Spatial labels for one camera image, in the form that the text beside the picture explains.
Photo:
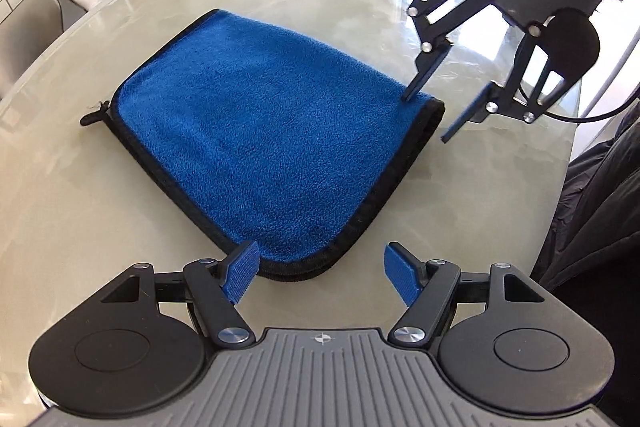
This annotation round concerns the blue and grey towel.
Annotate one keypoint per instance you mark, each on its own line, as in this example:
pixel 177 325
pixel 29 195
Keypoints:
pixel 260 132

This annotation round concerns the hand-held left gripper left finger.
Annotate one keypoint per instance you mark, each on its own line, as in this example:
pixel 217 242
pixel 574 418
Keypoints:
pixel 242 272

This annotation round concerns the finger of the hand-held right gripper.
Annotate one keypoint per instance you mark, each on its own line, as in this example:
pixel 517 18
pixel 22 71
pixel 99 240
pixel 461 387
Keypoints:
pixel 500 99
pixel 431 57

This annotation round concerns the black jacket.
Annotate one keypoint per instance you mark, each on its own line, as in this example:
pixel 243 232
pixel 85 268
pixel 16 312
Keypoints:
pixel 595 217

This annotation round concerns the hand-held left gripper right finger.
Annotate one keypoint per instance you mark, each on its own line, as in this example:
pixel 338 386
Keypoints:
pixel 402 277

